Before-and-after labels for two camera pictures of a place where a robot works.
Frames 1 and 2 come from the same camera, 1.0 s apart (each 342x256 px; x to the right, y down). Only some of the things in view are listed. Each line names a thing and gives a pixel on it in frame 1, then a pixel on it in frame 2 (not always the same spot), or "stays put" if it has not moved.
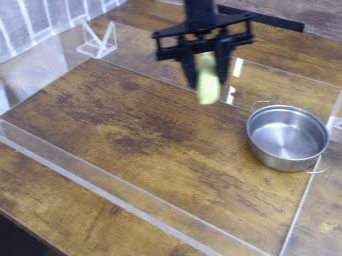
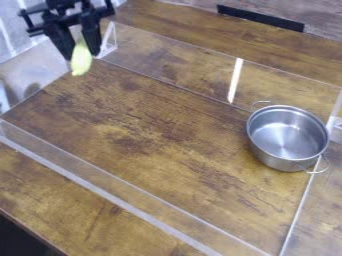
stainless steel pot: [287, 138] stays put
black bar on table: [262, 18] stays put
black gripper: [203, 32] -> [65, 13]
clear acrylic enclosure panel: [186, 224] stays put
